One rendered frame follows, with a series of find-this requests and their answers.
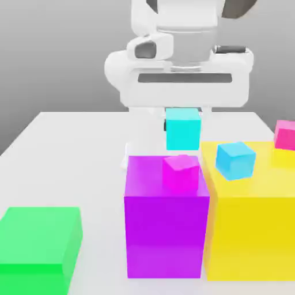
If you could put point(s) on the small pink cube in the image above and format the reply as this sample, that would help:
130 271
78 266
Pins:
285 138

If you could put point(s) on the small cyan cube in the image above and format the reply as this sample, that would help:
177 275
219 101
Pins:
183 131

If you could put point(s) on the small magenta cube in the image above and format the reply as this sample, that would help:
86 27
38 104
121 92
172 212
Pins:
182 177

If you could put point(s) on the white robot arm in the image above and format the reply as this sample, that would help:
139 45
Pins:
184 20

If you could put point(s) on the large green box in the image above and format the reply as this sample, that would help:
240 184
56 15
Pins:
34 242

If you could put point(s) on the small light blue cube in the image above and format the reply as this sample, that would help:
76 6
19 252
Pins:
235 161

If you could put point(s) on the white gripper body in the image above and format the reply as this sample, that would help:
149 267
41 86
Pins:
184 94

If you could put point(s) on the large yellow box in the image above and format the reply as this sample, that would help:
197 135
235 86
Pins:
253 230

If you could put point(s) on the large purple box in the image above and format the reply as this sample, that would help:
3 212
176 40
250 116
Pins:
166 230

